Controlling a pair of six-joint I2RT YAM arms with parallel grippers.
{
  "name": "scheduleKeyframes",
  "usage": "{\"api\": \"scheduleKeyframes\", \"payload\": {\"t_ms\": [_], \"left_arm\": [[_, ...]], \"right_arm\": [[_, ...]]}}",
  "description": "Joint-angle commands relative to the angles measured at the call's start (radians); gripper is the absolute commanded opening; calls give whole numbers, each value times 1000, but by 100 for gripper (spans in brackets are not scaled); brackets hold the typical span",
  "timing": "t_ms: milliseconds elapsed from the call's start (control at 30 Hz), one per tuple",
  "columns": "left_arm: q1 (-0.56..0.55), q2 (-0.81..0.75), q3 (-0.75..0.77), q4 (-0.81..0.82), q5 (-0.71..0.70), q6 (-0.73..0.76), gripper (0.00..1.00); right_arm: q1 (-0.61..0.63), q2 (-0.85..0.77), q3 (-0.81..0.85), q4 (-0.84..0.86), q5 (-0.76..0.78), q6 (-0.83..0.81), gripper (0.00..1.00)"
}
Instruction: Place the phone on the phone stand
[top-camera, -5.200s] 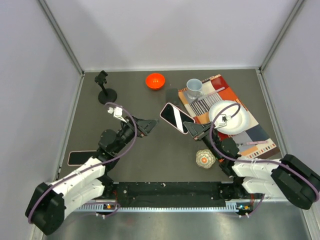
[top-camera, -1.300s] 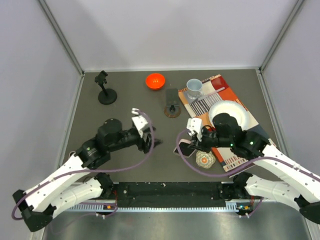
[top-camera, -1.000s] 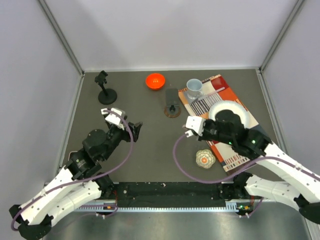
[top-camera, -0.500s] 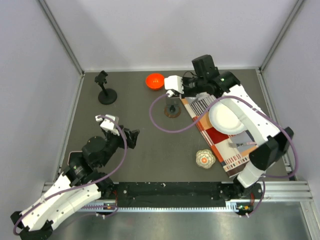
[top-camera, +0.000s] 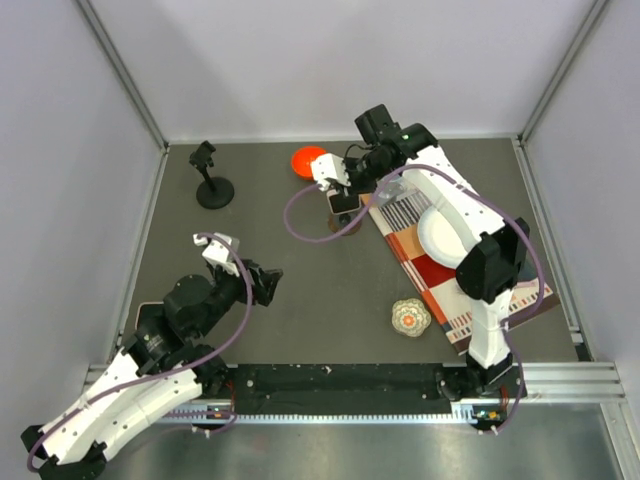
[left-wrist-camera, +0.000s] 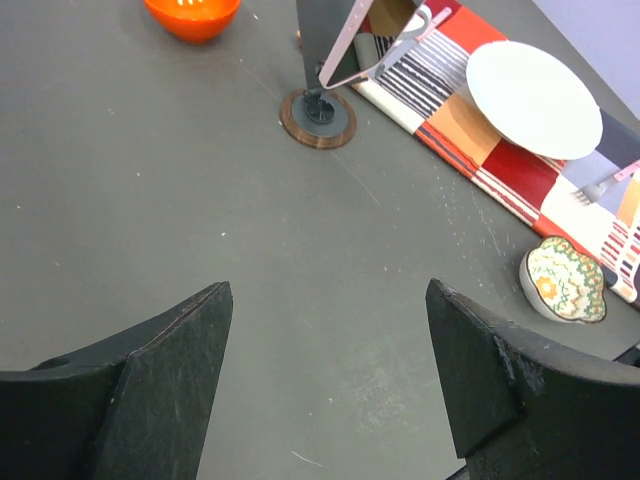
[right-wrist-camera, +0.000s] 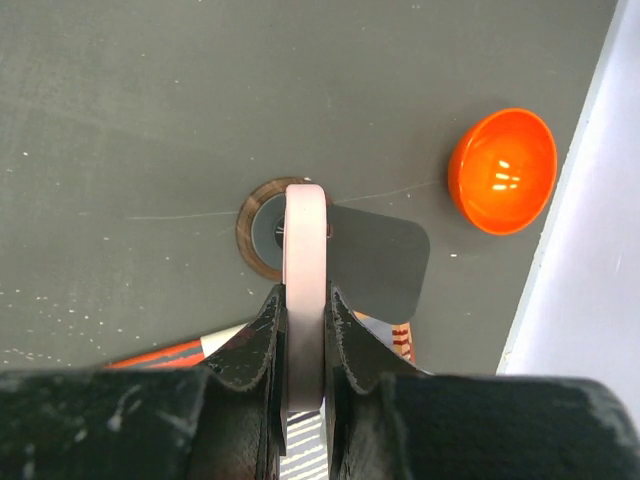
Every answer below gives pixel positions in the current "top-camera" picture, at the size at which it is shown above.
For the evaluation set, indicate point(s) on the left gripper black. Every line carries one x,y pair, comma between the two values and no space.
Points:
262,291

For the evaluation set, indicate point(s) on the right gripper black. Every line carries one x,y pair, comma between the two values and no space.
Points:
355,187

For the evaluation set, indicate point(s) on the phone with pink case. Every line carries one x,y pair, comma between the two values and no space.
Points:
340,204

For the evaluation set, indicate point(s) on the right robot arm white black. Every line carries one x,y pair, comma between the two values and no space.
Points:
495,248

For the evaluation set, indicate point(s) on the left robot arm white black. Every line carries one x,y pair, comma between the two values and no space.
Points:
161,366

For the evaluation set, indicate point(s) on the grey phone stand copper base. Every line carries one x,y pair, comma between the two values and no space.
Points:
340,222

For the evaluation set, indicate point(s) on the black round-base phone stand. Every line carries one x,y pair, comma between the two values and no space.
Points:
213,192

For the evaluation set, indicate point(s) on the patterned orange placemat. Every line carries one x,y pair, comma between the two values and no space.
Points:
396,214

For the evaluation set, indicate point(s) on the orange plastic bowl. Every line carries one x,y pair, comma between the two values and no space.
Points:
303,157

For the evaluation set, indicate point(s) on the white paper plate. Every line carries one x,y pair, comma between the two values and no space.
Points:
439,239

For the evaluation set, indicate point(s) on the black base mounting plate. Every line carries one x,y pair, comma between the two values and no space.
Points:
343,388

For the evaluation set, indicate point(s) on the floral patterned small dish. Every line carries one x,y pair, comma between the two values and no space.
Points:
409,317

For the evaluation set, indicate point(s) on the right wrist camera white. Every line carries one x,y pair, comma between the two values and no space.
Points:
329,169

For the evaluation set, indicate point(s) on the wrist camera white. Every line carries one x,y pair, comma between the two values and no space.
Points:
217,253
329,169

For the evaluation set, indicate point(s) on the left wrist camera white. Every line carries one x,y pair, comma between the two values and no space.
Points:
217,253

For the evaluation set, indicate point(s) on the grey slotted cable duct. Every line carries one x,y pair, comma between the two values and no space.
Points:
459,414

